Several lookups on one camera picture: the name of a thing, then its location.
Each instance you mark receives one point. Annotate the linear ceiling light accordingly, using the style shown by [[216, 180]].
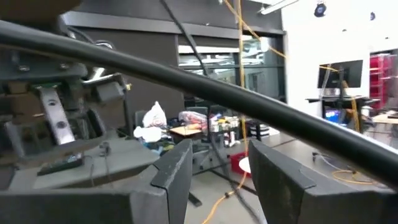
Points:
[[276, 7]]

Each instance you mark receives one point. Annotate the round white table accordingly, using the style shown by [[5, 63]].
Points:
[[245, 165]]

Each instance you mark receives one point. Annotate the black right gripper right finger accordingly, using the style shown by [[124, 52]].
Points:
[[295, 202]]

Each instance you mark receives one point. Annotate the red storage rack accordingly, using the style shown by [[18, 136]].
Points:
[[384, 81]]

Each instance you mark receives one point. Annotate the red flat object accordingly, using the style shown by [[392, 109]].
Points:
[[237, 163]]

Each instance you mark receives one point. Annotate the light wooden table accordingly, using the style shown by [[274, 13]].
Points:
[[385, 119]]

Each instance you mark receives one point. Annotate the black monitor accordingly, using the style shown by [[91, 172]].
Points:
[[340, 74]]

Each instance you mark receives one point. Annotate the black white striped stool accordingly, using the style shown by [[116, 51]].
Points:
[[259, 130]]

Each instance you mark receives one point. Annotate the black ceiling camera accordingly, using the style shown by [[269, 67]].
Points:
[[372, 15], [320, 9]]

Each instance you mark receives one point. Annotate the black monitor desk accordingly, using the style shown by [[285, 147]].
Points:
[[342, 99]]

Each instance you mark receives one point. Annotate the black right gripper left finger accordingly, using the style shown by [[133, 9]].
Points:
[[149, 205]]

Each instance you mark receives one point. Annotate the grey desk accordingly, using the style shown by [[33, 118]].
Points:
[[118, 161]]

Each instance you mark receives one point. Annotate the flat cardboard sheet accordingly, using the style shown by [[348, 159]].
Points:
[[185, 129]]

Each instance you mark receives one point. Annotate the black keyboard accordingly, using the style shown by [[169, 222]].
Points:
[[60, 165]]

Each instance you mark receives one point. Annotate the clear pink plastic bag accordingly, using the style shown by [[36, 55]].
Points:
[[192, 117]]

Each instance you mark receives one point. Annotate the small blue-lit screen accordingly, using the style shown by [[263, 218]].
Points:
[[332, 115]]

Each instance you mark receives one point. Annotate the crumpled white plastic bag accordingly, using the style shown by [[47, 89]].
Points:
[[147, 133]]

